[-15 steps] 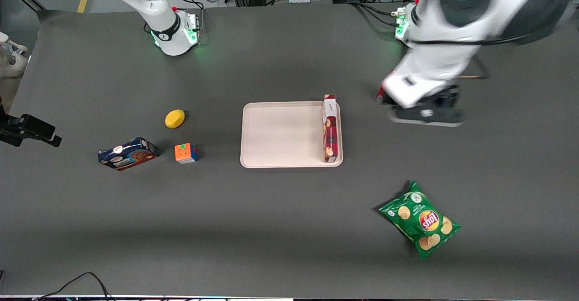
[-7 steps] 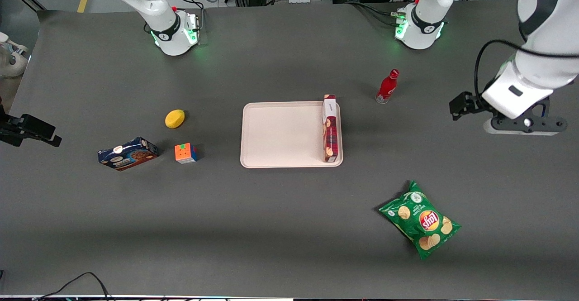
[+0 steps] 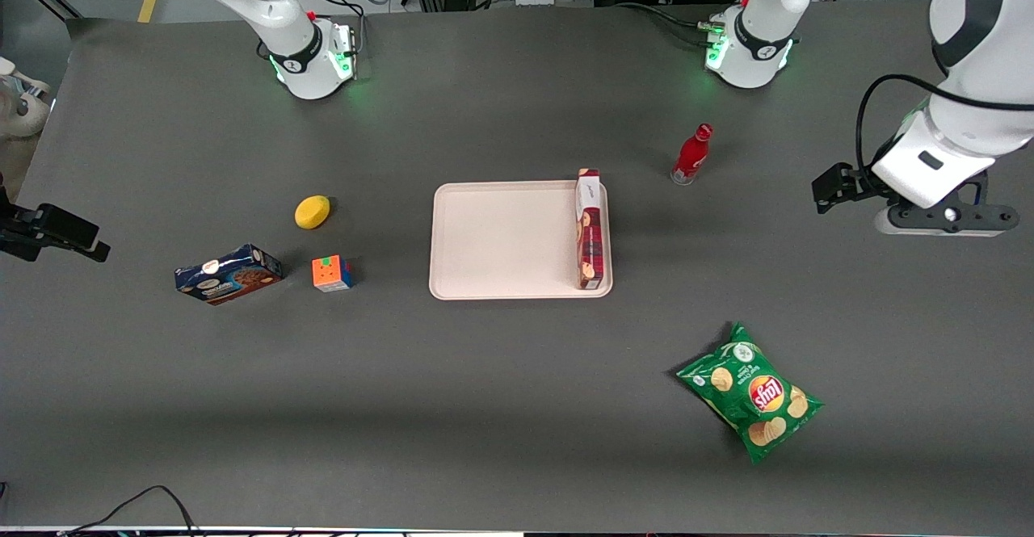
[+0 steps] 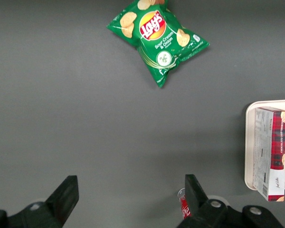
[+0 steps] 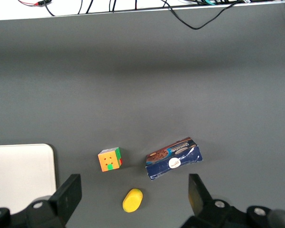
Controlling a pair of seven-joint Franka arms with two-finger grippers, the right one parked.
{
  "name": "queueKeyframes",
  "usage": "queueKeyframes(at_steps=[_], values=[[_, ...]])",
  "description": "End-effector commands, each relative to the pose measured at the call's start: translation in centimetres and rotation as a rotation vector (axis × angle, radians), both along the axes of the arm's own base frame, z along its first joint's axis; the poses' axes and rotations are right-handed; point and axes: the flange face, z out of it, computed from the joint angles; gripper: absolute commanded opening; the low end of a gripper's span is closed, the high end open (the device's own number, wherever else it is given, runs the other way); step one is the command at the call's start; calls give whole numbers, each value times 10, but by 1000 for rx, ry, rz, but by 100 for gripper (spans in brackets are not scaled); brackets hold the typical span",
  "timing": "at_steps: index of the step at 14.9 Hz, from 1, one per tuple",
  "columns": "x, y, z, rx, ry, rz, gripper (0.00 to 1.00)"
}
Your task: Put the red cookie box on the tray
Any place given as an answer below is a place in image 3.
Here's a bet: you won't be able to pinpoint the green chips bag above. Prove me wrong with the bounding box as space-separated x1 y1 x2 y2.
675 321 826 465

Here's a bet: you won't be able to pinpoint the thin black cable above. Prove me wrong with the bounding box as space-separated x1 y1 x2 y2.
57 485 200 537

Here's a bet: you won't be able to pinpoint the black left arm base cables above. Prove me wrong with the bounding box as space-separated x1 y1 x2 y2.
617 0 717 48

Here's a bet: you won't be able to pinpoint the blue cookie box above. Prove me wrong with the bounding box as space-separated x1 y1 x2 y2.
174 244 284 306

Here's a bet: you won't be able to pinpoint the red drink bottle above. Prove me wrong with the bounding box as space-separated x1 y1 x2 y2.
670 123 714 187

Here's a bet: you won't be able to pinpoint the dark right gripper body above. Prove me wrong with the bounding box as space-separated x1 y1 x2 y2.
0 188 39 262

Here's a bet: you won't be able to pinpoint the black arm base cables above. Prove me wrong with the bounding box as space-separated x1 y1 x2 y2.
617 0 717 48
302 0 369 37

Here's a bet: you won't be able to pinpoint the yellow lemon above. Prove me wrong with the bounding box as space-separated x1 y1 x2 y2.
294 195 331 231

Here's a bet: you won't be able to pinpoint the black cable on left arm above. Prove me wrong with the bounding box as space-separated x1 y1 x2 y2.
855 73 1034 191

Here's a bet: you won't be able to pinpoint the pale pink plastic tray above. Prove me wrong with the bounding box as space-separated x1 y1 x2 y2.
428 180 614 301

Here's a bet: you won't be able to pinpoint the beige rounded object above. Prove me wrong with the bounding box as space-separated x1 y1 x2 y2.
0 56 52 140

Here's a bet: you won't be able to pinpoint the black right arm base cables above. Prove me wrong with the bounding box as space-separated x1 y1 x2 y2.
302 0 369 37

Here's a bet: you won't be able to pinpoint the red cookie box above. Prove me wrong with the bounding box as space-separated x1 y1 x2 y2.
574 168 606 292

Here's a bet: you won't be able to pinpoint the colourful puzzle cube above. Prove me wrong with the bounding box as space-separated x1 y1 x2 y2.
312 255 355 293

